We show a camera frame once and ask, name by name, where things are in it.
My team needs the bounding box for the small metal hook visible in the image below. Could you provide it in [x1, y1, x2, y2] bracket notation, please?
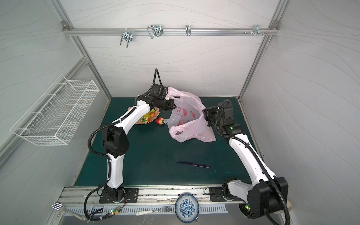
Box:
[185, 25, 191, 37]

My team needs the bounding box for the metal bracket with screws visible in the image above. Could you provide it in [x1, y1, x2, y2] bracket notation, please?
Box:
[244, 25, 269, 36]

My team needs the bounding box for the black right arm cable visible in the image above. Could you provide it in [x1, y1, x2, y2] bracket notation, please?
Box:
[215, 99, 291, 225]

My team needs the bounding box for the blue white patterned plate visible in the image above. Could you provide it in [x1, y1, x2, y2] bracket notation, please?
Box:
[174, 193, 200, 224]

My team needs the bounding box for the beige scalloped fruit bowl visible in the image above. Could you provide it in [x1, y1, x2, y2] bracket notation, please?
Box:
[136, 107, 160, 125]

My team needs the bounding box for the red strawberry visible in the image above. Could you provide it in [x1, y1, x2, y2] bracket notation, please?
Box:
[141, 116, 150, 124]

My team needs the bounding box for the aluminium cross rail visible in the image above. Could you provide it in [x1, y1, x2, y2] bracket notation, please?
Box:
[61, 21, 279, 37]

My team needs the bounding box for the white handled fork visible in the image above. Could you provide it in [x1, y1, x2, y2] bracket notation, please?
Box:
[136, 206, 173, 216]

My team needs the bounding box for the red yellow peach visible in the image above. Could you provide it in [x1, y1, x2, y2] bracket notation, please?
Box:
[155, 118, 165, 125]

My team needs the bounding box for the pink plastic bag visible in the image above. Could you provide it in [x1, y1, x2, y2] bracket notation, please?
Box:
[166, 87, 216, 143]

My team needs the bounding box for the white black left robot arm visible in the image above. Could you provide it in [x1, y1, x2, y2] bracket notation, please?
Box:
[102, 84, 176, 202]

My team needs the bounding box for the green pear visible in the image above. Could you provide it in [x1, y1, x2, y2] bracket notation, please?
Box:
[144, 109, 156, 119]

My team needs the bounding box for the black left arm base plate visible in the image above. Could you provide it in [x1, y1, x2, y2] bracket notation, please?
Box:
[99, 188, 139, 204]

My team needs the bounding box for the metal hook clamp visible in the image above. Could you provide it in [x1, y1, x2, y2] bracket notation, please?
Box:
[147, 24, 164, 39]

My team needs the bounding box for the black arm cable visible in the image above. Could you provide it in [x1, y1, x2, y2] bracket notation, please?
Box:
[83, 68, 164, 221]
[215, 99, 291, 225]

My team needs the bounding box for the metal u-bolt clamp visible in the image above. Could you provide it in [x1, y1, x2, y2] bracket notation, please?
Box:
[120, 30, 133, 48]

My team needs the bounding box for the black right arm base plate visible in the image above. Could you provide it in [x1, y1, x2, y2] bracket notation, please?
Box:
[204, 187, 245, 203]

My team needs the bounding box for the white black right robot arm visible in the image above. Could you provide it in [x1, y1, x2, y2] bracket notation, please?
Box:
[202, 100, 291, 225]

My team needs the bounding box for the dark purple knife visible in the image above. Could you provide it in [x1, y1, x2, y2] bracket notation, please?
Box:
[177, 161, 211, 169]

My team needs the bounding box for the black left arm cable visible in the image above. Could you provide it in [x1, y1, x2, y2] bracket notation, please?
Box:
[83, 68, 164, 221]

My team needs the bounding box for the white wire basket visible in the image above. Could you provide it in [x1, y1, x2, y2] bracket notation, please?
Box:
[10, 75, 99, 146]

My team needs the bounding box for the silver fork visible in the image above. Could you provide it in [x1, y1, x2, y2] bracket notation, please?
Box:
[51, 202, 86, 221]

